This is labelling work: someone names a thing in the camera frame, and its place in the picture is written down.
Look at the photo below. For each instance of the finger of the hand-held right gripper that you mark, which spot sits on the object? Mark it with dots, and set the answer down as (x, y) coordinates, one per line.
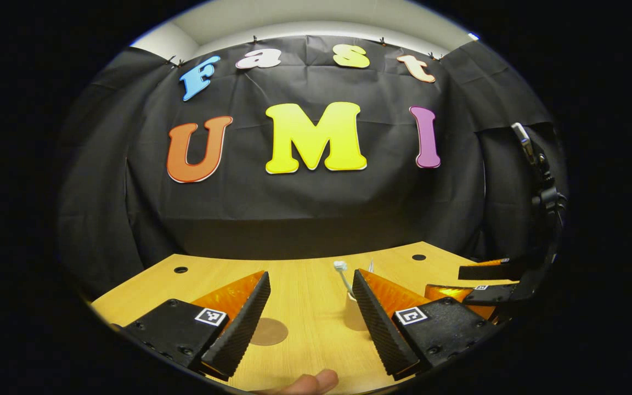
(491, 296)
(491, 271)

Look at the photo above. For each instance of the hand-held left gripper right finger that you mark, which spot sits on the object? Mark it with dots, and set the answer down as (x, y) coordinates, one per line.
(382, 329)

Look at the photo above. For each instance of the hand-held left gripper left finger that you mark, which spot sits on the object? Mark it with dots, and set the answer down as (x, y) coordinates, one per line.
(239, 329)

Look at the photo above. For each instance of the beige cup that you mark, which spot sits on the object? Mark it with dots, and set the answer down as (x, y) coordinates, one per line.
(355, 315)

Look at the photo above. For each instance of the round brown coaster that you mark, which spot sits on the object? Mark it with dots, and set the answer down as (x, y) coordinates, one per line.
(269, 332)

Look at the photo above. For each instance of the white toothbrush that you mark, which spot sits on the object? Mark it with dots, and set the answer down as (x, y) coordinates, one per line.
(342, 274)

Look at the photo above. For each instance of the wooden desktop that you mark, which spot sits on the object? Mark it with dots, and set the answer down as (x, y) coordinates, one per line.
(305, 285)

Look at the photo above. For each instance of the black backdrop cloth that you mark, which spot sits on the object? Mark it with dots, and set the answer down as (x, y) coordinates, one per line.
(316, 203)

